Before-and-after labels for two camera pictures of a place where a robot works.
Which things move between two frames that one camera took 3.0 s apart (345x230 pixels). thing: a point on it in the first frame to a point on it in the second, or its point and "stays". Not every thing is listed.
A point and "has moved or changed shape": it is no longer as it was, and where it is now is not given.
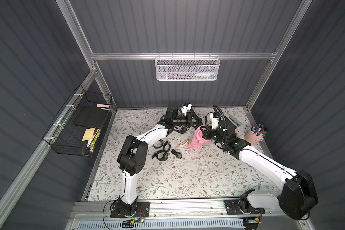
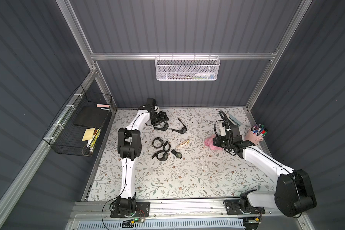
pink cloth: [198, 140] has moved or changed shape
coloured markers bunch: [260, 130] stays
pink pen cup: [252, 138] stays
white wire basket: [187, 68] stays
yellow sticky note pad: [88, 134] stays
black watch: [196, 123] has moved or changed shape
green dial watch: [177, 154] stays
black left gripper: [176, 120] to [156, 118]
